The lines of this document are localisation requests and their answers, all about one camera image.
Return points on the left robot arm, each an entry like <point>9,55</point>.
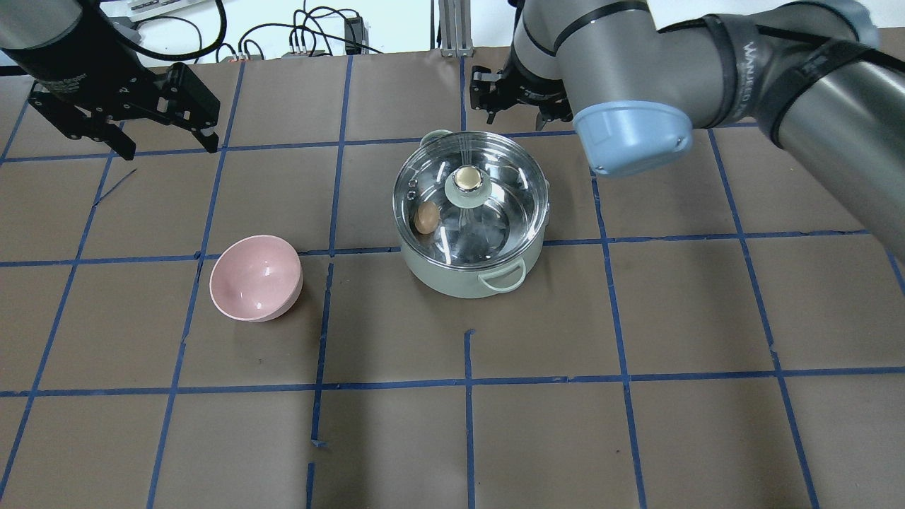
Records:
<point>26,22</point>

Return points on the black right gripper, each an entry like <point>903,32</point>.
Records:
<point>510,92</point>

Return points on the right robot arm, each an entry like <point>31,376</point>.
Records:
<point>810,73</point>

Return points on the light green steel pot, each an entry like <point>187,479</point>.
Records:
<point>470,276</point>

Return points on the glass pot lid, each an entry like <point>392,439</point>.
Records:
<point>470,205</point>

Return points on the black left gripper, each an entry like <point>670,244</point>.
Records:
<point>65,72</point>

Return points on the aluminium frame post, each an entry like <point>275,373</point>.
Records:
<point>455,24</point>

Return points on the pink bowl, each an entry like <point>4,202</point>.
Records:
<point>257,279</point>

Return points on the brown egg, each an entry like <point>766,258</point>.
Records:
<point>427,218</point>

